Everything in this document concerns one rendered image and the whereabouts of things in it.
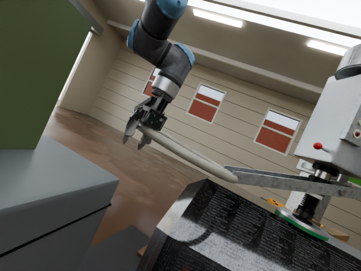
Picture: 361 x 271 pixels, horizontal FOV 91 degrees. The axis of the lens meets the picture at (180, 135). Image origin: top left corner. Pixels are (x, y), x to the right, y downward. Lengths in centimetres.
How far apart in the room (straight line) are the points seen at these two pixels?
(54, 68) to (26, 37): 6
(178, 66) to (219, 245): 69
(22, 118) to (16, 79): 6
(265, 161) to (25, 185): 721
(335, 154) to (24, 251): 97
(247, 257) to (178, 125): 681
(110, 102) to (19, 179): 872
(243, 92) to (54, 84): 736
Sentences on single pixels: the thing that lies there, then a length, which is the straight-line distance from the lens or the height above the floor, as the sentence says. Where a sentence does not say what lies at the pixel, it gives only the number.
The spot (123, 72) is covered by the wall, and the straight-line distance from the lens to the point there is 915.
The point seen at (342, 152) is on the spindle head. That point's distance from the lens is 98.
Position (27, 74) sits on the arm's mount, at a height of 97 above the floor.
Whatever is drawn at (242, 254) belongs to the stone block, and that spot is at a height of 67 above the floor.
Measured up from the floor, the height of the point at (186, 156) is 93.
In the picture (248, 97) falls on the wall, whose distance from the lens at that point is 755.
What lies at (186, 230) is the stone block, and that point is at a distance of 83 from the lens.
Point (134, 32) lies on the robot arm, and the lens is 61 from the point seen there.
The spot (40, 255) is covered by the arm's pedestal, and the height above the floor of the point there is 76.
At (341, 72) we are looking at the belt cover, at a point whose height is 158.
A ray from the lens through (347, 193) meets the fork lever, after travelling 112.
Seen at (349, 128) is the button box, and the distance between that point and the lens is 97.
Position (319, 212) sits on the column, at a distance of 198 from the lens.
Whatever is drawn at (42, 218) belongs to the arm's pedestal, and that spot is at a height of 82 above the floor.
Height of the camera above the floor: 98
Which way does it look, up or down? level
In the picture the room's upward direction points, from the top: 25 degrees clockwise
